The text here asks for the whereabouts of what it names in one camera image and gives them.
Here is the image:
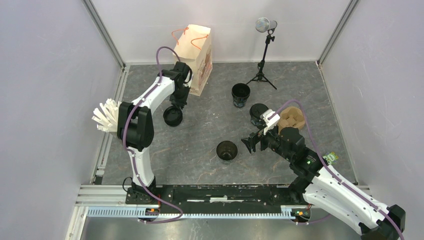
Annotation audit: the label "black cup lid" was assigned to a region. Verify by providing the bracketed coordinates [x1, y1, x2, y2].
[163, 105, 183, 127]
[249, 103, 269, 121]

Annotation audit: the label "green toy figure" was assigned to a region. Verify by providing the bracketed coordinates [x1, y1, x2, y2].
[322, 152, 339, 165]

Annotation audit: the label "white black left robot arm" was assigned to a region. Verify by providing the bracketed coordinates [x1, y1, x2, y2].
[116, 61, 193, 204]

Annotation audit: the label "stack of black cups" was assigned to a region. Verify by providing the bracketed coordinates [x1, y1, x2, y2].
[231, 83, 251, 108]

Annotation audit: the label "single black coffee cup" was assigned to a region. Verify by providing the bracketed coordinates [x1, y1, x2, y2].
[250, 114, 266, 129]

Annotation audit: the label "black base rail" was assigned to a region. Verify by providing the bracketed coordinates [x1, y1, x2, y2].
[76, 183, 365, 220]

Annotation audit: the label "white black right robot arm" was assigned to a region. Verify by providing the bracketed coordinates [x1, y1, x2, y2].
[241, 127, 406, 240]

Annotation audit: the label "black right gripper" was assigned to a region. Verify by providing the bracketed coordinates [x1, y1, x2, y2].
[240, 122, 293, 162]

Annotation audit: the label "microphone on black tripod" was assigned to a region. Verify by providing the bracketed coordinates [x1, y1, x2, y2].
[246, 17, 278, 90]

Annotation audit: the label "paper takeout bag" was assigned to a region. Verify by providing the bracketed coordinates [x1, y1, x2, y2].
[171, 24, 213, 96]

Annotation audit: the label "white straws in cup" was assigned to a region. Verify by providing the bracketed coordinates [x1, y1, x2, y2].
[91, 98, 122, 133]

